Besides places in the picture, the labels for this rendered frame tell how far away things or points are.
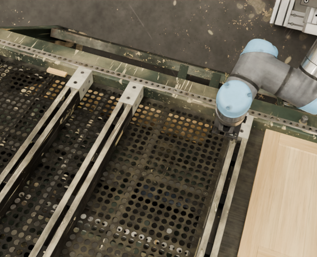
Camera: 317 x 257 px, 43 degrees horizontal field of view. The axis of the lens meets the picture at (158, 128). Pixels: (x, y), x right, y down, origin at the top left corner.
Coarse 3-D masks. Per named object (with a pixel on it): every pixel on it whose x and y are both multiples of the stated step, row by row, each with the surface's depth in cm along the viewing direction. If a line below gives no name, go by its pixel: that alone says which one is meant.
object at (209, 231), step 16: (240, 128) 153; (240, 144) 148; (240, 160) 144; (224, 176) 139; (224, 192) 139; (224, 208) 131; (208, 224) 127; (224, 224) 127; (208, 240) 127; (208, 256) 122
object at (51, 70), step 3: (48, 69) 177; (51, 69) 177; (54, 69) 177; (48, 72) 178; (51, 72) 177; (54, 72) 176; (57, 72) 176; (60, 72) 176; (63, 72) 177; (66, 72) 177; (60, 75) 176; (63, 75) 176
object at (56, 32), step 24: (96, 48) 245; (120, 48) 242; (24, 72) 203; (192, 72) 234; (216, 72) 231; (24, 96) 192; (48, 168) 217; (96, 192) 208; (144, 192) 225; (168, 216) 203; (192, 216) 201
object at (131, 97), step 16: (128, 96) 161; (112, 112) 155; (128, 112) 156; (112, 128) 154; (96, 144) 145; (112, 144) 147; (96, 160) 140; (80, 176) 135; (96, 176) 139; (80, 192) 132; (64, 208) 129; (80, 208) 132; (48, 224) 124; (64, 224) 124; (48, 240) 123; (64, 240) 126; (32, 256) 117; (48, 256) 117
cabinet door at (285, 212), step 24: (264, 144) 156; (288, 144) 156; (312, 144) 157; (264, 168) 148; (288, 168) 149; (312, 168) 150; (264, 192) 142; (288, 192) 143; (312, 192) 143; (264, 216) 136; (288, 216) 136; (312, 216) 137; (240, 240) 131; (264, 240) 130; (288, 240) 131; (312, 240) 131
